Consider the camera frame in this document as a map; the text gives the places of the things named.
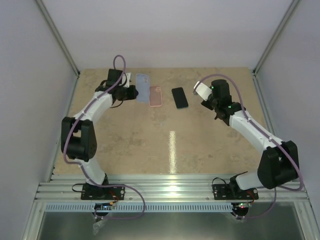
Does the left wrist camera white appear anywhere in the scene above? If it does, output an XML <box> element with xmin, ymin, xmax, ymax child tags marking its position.
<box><xmin>121</xmin><ymin>72</ymin><xmax>132</xmax><ymax>88</ymax></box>

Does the left controller board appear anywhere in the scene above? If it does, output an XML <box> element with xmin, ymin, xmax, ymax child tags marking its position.
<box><xmin>94</xmin><ymin>201</ymin><xmax>117</xmax><ymax>211</ymax></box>

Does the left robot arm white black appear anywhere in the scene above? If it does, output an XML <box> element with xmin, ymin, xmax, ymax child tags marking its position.
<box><xmin>60</xmin><ymin>69</ymin><xmax>139</xmax><ymax>200</ymax></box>

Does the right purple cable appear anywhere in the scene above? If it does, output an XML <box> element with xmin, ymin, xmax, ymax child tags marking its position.
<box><xmin>197</xmin><ymin>73</ymin><xmax>304</xmax><ymax>220</ymax></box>

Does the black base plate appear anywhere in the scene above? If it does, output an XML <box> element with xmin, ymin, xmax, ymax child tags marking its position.
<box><xmin>80</xmin><ymin>183</ymin><xmax>125</xmax><ymax>201</ymax></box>
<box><xmin>212</xmin><ymin>184</ymin><xmax>259</xmax><ymax>201</ymax></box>

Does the left aluminium corner post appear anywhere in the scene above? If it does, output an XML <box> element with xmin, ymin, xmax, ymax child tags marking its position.
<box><xmin>34</xmin><ymin>0</ymin><xmax>80</xmax><ymax>77</ymax></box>

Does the black smartphone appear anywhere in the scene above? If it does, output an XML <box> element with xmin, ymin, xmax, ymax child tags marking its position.
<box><xmin>171</xmin><ymin>87</ymin><xmax>189</xmax><ymax>109</ymax></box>

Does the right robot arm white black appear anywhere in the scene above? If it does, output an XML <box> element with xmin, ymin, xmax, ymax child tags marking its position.
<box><xmin>194</xmin><ymin>79</ymin><xmax>299</xmax><ymax>200</ymax></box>

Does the grey slotted cable duct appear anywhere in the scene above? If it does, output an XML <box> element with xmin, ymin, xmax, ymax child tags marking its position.
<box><xmin>45</xmin><ymin>202</ymin><xmax>233</xmax><ymax>213</ymax></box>

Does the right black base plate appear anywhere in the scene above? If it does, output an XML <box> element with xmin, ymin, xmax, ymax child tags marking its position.
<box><xmin>212</xmin><ymin>184</ymin><xmax>259</xmax><ymax>201</ymax></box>

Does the purple cable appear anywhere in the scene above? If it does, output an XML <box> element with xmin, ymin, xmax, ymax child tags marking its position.
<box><xmin>197</xmin><ymin>73</ymin><xmax>304</xmax><ymax>220</ymax></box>
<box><xmin>62</xmin><ymin>54</ymin><xmax>147</xmax><ymax>221</ymax></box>

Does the right aluminium corner post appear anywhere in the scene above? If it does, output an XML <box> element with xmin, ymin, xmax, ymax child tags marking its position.
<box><xmin>252</xmin><ymin>0</ymin><xmax>301</xmax><ymax>76</ymax></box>

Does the controller board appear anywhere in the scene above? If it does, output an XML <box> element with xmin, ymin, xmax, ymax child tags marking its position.
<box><xmin>94</xmin><ymin>201</ymin><xmax>117</xmax><ymax>211</ymax></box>
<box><xmin>234</xmin><ymin>202</ymin><xmax>252</xmax><ymax>209</ymax></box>

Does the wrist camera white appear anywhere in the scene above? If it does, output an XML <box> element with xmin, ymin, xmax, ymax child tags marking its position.
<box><xmin>121</xmin><ymin>72</ymin><xmax>132</xmax><ymax>88</ymax></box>
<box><xmin>193</xmin><ymin>81</ymin><xmax>212</xmax><ymax>101</ymax></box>

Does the right controller board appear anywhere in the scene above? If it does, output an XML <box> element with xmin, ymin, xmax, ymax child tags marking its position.
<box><xmin>234</xmin><ymin>202</ymin><xmax>252</xmax><ymax>209</ymax></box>

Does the aluminium rail frame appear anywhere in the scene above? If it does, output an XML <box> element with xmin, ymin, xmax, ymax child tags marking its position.
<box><xmin>20</xmin><ymin>72</ymin><xmax>313</xmax><ymax>240</ymax></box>

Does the lilac phone case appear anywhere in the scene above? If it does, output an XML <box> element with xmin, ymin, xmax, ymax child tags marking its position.
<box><xmin>135</xmin><ymin>74</ymin><xmax>150</xmax><ymax>104</ymax></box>

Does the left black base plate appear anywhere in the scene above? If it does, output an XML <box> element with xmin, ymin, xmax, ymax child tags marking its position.
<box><xmin>80</xmin><ymin>183</ymin><xmax>125</xmax><ymax>201</ymax></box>

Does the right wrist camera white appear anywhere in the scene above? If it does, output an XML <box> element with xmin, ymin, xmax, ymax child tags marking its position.
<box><xmin>193</xmin><ymin>81</ymin><xmax>212</xmax><ymax>101</ymax></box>

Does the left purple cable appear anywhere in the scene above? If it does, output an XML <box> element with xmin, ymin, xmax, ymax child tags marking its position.
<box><xmin>62</xmin><ymin>54</ymin><xmax>147</xmax><ymax>221</ymax></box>

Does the aluminium corner post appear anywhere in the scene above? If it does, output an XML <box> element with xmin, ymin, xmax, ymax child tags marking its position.
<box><xmin>252</xmin><ymin>0</ymin><xmax>301</xmax><ymax>76</ymax></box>
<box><xmin>34</xmin><ymin>0</ymin><xmax>80</xmax><ymax>77</ymax></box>

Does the pink phone case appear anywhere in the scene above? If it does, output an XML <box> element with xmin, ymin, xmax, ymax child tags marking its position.
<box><xmin>149</xmin><ymin>86</ymin><xmax>163</xmax><ymax>108</ymax></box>

